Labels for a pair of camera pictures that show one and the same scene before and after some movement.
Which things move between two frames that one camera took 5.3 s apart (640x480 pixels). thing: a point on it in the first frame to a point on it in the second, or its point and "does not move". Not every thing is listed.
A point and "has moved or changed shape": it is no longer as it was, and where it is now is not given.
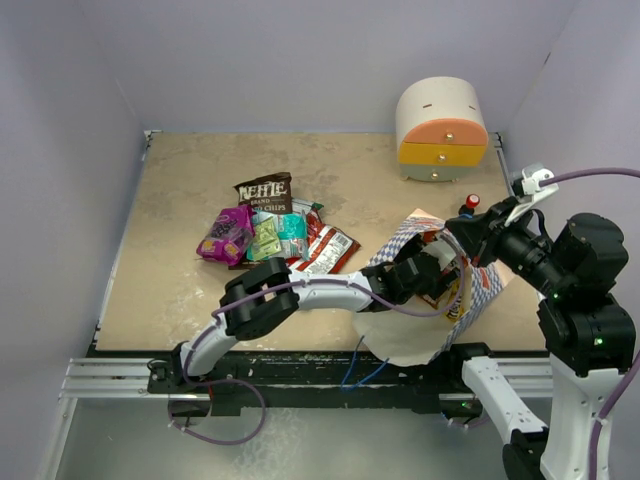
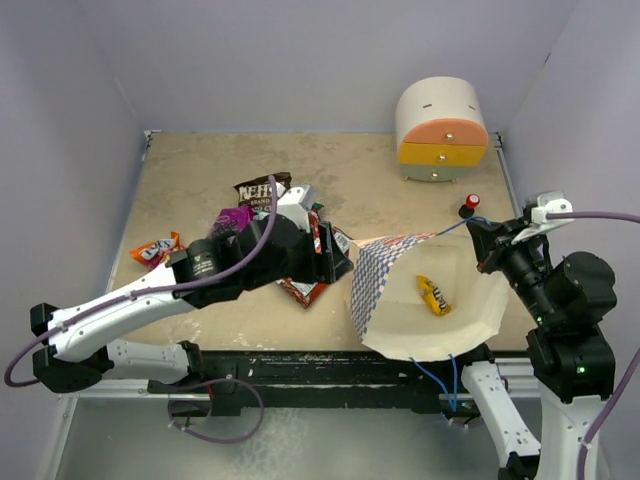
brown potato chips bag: (272, 194) does not move
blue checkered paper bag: (428, 299) has moved or changed shape
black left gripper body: (435, 285) to (304, 265)
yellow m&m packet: (456, 306) has moved or changed shape
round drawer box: (441, 129) does not move
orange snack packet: (441, 251) to (156, 253)
